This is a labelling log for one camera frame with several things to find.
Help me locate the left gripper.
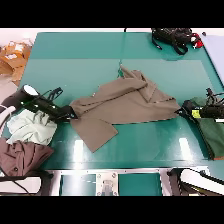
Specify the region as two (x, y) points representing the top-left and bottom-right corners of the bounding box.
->
(58, 104), (80, 121)

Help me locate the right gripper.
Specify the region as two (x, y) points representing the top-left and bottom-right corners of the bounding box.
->
(181, 99), (202, 119)

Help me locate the grey-brown shirt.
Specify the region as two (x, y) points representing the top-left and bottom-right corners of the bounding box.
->
(69, 64), (182, 154)

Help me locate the dark green garment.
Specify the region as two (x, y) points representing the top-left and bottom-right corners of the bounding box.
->
(190, 96), (224, 161)

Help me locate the pale green garment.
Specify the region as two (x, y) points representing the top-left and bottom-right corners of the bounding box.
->
(6, 109), (58, 147)

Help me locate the brown garment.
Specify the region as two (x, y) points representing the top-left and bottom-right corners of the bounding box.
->
(0, 137), (55, 178)

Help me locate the red object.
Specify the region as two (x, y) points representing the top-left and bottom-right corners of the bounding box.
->
(190, 32), (205, 50)

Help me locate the black bag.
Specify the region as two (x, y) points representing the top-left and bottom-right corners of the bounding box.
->
(151, 27), (196, 56)

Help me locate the brown cardboard box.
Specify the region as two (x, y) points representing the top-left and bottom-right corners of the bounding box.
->
(0, 39), (33, 86)

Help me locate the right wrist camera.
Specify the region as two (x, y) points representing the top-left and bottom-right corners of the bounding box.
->
(203, 87), (224, 107)

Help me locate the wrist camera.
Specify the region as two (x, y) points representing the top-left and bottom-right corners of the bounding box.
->
(41, 86), (65, 103)
(203, 87), (224, 107)

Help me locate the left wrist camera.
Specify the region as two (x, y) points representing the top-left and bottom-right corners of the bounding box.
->
(41, 86), (65, 103)

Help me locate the silver frame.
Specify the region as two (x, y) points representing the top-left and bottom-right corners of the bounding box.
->
(44, 166), (214, 197)

